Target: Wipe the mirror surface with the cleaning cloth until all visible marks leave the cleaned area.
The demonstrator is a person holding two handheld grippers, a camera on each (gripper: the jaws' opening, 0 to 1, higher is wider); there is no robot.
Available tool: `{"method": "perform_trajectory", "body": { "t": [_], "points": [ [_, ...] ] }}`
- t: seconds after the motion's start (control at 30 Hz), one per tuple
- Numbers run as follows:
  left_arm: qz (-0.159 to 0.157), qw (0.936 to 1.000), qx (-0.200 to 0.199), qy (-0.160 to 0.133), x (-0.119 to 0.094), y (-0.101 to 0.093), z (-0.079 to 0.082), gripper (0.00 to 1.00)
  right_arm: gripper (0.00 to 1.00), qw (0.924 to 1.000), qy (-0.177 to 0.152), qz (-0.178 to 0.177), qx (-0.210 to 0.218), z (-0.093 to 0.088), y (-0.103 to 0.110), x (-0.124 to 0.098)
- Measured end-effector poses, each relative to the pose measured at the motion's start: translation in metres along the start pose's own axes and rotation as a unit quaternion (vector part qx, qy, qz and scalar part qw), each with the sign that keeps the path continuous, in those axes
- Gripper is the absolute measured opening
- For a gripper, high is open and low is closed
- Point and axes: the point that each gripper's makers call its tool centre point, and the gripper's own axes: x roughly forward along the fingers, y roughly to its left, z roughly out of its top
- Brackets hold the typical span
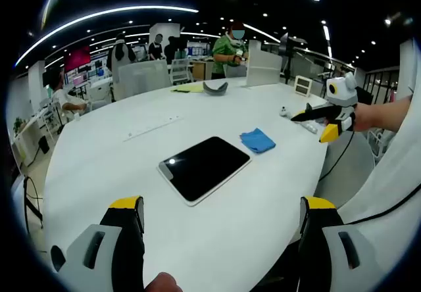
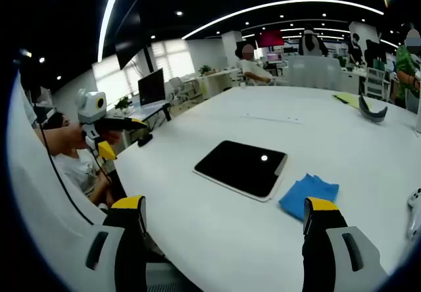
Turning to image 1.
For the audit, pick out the red screen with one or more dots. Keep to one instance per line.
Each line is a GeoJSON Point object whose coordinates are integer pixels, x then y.
{"type": "Point", "coordinates": [77, 58]}

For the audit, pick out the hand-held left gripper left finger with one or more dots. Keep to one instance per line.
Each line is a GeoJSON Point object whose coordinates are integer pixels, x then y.
{"type": "Point", "coordinates": [98, 259]}

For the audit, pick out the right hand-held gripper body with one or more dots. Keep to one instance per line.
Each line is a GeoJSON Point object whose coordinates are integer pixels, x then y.
{"type": "Point", "coordinates": [343, 93]}

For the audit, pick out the white mesh chair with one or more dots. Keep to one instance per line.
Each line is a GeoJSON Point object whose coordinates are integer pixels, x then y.
{"type": "Point", "coordinates": [180, 71]}

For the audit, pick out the small white controller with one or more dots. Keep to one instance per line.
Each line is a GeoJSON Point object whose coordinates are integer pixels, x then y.
{"type": "Point", "coordinates": [285, 111]}

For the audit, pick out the translucent divider panel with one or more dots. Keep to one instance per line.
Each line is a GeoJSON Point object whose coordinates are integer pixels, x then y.
{"type": "Point", "coordinates": [143, 80]}

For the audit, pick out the person's left hand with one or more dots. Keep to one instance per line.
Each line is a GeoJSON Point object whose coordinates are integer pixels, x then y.
{"type": "Point", "coordinates": [163, 283]}

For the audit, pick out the small white object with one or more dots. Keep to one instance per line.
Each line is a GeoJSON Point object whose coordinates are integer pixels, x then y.
{"type": "Point", "coordinates": [310, 127]}

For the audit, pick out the black tripod stand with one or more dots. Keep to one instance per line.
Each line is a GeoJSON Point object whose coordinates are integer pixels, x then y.
{"type": "Point", "coordinates": [289, 55]}

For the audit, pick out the white standing board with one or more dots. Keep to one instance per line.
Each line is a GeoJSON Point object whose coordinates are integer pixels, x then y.
{"type": "Point", "coordinates": [263, 65]}

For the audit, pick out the yellow paper sheet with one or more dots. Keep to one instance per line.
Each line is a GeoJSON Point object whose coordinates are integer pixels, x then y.
{"type": "Point", "coordinates": [187, 89]}

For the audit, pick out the black box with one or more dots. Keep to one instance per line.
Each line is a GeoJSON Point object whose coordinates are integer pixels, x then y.
{"type": "Point", "coordinates": [43, 145]}

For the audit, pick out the small white box frame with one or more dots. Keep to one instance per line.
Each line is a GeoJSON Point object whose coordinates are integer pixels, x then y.
{"type": "Point", "coordinates": [303, 85]}

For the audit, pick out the person with yellow-black cap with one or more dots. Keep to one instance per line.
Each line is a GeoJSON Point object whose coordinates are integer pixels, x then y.
{"type": "Point", "coordinates": [394, 173]}

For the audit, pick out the person's right hand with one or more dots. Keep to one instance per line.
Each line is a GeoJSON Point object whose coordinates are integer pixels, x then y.
{"type": "Point", "coordinates": [364, 117]}

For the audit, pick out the blue cleaning cloth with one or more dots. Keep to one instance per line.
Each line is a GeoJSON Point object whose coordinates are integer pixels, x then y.
{"type": "Point", "coordinates": [257, 140]}

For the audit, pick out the grey curved headband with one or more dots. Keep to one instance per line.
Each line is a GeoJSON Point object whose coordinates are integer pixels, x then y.
{"type": "Point", "coordinates": [215, 89]}

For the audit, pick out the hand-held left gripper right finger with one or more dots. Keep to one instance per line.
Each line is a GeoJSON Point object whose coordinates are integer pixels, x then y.
{"type": "Point", "coordinates": [332, 259]}

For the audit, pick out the potted plant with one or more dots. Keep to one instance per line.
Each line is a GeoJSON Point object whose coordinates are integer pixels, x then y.
{"type": "Point", "coordinates": [19, 126]}

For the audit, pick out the white flat strip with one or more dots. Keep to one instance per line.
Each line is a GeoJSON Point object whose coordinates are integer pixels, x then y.
{"type": "Point", "coordinates": [153, 128]}

